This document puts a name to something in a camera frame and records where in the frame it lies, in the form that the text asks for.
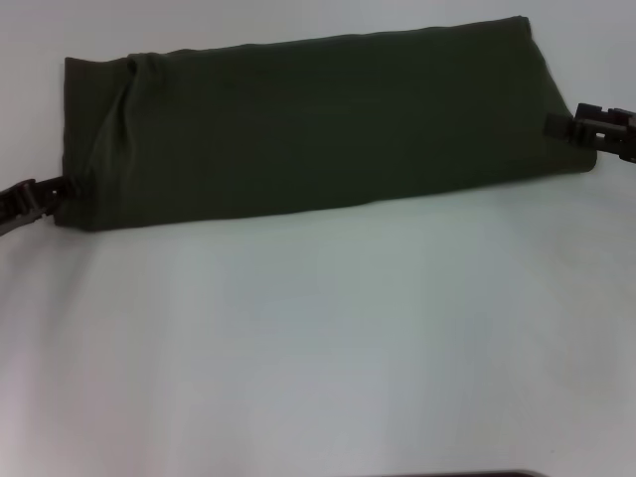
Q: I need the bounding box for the dark green FREE T-shirt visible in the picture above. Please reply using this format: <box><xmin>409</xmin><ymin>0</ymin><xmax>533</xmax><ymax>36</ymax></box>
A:
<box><xmin>55</xmin><ymin>14</ymin><xmax>598</xmax><ymax>234</ymax></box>

